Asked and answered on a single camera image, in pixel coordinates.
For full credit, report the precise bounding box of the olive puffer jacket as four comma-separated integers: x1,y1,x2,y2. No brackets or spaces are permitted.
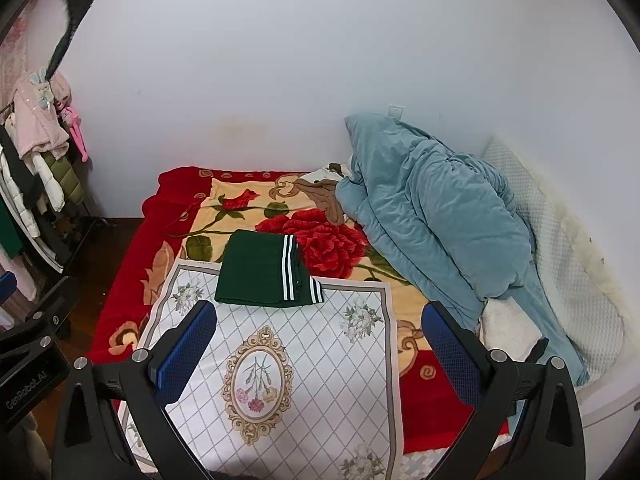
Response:
42,151,85,207

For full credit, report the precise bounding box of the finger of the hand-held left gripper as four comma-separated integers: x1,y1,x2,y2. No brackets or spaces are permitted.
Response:
0,275,82,362
0,270,17,311

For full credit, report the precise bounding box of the white puffer jacket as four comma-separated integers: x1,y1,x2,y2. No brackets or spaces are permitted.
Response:
0,149,66,238

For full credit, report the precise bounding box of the green hanging garment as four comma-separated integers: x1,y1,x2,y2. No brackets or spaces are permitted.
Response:
0,199,27,257

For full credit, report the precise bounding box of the blue quilt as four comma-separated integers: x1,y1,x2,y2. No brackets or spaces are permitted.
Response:
334,112,592,387

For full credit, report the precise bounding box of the white diamond-patterned mat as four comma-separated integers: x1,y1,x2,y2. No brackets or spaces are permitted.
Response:
119,259,407,480

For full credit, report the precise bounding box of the white fluffy towel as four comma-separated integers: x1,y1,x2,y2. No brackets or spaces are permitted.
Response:
477,299,543,362

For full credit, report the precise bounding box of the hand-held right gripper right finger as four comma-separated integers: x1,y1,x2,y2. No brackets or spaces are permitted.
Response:
420,301,587,480

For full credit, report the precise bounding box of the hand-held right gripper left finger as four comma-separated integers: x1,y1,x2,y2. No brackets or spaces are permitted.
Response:
52,300,218,480

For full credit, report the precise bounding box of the black hanging cloth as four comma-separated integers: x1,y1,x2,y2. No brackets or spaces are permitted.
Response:
46,0,104,83

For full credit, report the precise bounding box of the white and brown cloth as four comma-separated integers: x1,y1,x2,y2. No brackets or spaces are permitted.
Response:
299,161,353,185

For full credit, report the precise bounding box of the pink toy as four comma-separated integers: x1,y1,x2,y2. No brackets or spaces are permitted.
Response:
59,102,91,163

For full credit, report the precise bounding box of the pink fuzzy garment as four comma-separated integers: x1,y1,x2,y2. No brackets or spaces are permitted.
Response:
9,71,72,157

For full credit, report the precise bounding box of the red floral blanket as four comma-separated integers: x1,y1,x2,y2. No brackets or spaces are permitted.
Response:
87,165,512,457

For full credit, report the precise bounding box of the white textured pillow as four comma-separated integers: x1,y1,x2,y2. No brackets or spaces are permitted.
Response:
479,134,627,387

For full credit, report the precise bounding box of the green varsity jacket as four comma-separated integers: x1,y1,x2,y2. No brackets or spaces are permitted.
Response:
214,229,325,309

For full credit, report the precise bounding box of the black clothes rack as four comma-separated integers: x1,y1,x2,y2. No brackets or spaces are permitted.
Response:
0,105,117,277

